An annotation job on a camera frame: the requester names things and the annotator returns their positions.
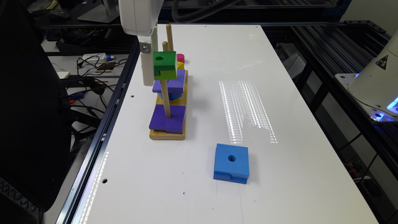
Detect yellow block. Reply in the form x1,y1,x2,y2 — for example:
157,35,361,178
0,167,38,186
177,62,185,70

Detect black cable hose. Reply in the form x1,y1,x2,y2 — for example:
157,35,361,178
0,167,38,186
171,0,240,24

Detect light purple square block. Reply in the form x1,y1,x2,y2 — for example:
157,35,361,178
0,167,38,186
152,70,186,93

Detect rear wooden peg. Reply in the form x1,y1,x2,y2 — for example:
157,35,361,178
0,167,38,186
166,24,174,51

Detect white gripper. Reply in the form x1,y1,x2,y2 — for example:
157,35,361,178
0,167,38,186
119,0,164,86

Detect black office chair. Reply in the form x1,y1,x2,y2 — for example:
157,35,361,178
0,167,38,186
1,1,71,223

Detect blue block under purple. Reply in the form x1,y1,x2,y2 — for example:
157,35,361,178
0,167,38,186
158,93,182,101

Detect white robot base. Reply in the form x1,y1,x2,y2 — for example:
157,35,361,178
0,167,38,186
335,34,397,122

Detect dark purple square block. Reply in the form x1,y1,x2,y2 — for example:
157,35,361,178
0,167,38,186
149,105,186,134

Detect magenta round block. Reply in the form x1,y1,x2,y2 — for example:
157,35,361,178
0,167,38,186
177,54,185,63

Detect wooden peg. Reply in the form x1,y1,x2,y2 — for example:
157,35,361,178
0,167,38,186
162,41,169,52
166,24,174,51
160,80,172,118

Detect green square block with hole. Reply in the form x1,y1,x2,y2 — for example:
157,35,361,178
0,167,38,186
153,51,177,80

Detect white power strip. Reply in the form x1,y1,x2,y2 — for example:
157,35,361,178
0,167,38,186
82,53,116,63

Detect wooden peg board base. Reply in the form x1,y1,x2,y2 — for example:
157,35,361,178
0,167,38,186
149,70,188,140

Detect front wooden peg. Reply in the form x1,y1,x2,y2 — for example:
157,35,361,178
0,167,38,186
160,80,172,118

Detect blue square block with hole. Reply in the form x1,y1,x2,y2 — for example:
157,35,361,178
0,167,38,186
213,144,249,184

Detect silver monitor stand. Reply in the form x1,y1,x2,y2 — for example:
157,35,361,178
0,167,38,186
77,0,119,23

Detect middle wooden peg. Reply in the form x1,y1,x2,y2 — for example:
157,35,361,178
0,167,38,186
162,41,169,52

